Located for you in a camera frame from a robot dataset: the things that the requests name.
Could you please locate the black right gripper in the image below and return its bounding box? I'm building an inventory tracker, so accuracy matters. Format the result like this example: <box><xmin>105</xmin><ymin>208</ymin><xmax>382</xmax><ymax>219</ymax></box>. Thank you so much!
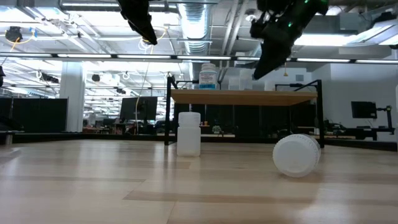
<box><xmin>249</xmin><ymin>12</ymin><xmax>312</xmax><ymax>81</ymax></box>

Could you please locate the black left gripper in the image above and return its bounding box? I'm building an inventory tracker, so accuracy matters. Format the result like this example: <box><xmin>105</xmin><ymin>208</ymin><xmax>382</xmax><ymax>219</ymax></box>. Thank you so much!
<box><xmin>116</xmin><ymin>0</ymin><xmax>159</xmax><ymax>46</ymax></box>

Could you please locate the white melatonin bottle blue label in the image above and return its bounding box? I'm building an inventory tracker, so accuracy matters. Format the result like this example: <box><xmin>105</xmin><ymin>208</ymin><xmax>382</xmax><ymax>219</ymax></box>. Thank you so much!
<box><xmin>198</xmin><ymin>63</ymin><xmax>218</xmax><ymax>91</ymax></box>

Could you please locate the small opaque white bottle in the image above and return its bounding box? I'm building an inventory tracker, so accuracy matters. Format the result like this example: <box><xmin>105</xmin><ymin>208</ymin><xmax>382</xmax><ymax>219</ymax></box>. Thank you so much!
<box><xmin>176</xmin><ymin>111</ymin><xmax>201</xmax><ymax>157</ymax></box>
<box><xmin>272</xmin><ymin>133</ymin><xmax>322</xmax><ymax>179</ymax></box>

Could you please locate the dark monitor on arm mount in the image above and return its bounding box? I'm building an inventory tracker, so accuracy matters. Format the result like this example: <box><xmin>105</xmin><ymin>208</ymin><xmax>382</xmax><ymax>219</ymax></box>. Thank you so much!
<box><xmin>351</xmin><ymin>101</ymin><xmax>396</xmax><ymax>136</ymax></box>

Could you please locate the long ceiling light strip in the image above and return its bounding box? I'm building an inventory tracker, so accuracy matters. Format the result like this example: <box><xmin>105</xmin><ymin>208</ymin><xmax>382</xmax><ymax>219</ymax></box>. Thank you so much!
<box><xmin>0</xmin><ymin>52</ymin><xmax>398</xmax><ymax>65</ymax></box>

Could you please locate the dark background monitor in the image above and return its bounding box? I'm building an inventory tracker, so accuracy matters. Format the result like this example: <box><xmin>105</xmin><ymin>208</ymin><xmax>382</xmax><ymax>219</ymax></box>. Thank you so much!
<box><xmin>119</xmin><ymin>96</ymin><xmax>159</xmax><ymax>122</ymax></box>

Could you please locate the black background workbench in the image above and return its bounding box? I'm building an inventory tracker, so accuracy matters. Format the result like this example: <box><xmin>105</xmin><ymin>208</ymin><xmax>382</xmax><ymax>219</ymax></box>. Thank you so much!
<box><xmin>323</xmin><ymin>123</ymin><xmax>396</xmax><ymax>141</ymax></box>

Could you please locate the black room partition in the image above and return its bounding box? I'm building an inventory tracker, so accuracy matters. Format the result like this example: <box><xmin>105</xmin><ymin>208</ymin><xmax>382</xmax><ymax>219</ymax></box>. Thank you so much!
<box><xmin>0</xmin><ymin>98</ymin><xmax>68</xmax><ymax>134</ymax></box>

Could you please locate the wooden shelf black metal frame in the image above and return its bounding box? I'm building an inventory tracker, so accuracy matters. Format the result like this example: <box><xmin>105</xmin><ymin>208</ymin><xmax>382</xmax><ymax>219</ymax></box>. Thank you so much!
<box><xmin>164</xmin><ymin>73</ymin><xmax>326</xmax><ymax>149</ymax></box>

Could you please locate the silver ceiling air duct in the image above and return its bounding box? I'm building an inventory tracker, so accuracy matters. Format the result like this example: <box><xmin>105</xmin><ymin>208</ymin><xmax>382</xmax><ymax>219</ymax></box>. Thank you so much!
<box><xmin>177</xmin><ymin>0</ymin><xmax>216</xmax><ymax>57</ymax></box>

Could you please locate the black aluminium rig frame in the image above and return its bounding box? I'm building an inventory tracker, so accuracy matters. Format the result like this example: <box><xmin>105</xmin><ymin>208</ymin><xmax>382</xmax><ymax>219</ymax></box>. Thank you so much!
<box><xmin>0</xmin><ymin>132</ymin><xmax>398</xmax><ymax>153</ymax></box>

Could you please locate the black ceiling device yellow cable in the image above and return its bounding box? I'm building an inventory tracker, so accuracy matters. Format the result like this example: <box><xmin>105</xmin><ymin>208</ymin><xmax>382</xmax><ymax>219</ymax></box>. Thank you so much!
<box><xmin>5</xmin><ymin>26</ymin><xmax>23</xmax><ymax>44</ymax></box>

